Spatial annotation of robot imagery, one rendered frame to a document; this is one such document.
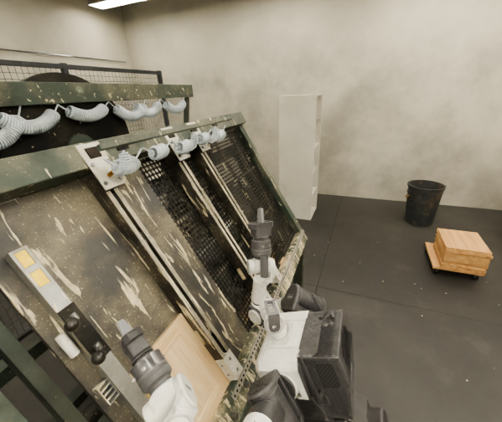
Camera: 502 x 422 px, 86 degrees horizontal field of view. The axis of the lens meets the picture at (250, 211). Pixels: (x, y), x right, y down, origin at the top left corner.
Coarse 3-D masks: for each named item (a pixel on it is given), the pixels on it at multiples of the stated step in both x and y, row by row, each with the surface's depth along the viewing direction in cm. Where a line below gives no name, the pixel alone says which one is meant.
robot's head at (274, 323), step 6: (270, 300) 93; (276, 306) 89; (270, 312) 86; (276, 312) 86; (270, 318) 85; (276, 318) 85; (264, 324) 87; (270, 324) 85; (276, 324) 85; (282, 324) 87; (270, 330) 86; (276, 330) 86
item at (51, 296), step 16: (32, 256) 82; (16, 272) 80; (32, 288) 80; (48, 288) 82; (48, 304) 81; (64, 304) 83; (96, 368) 86; (112, 368) 87; (128, 384) 89; (128, 400) 87; (144, 400) 91
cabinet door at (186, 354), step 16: (176, 320) 115; (160, 336) 108; (176, 336) 112; (192, 336) 118; (176, 352) 110; (192, 352) 116; (208, 352) 122; (176, 368) 107; (192, 368) 113; (208, 368) 119; (192, 384) 110; (208, 384) 116; (224, 384) 122; (208, 400) 113; (208, 416) 110
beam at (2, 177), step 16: (240, 112) 234; (160, 128) 142; (208, 128) 181; (80, 144) 102; (144, 144) 128; (0, 160) 79; (16, 160) 83; (32, 160) 86; (48, 160) 90; (64, 160) 94; (80, 160) 99; (112, 160) 111; (0, 176) 78; (16, 176) 81; (32, 176) 84; (48, 176) 88; (64, 176) 93; (80, 176) 105; (0, 192) 76; (16, 192) 82; (32, 192) 90
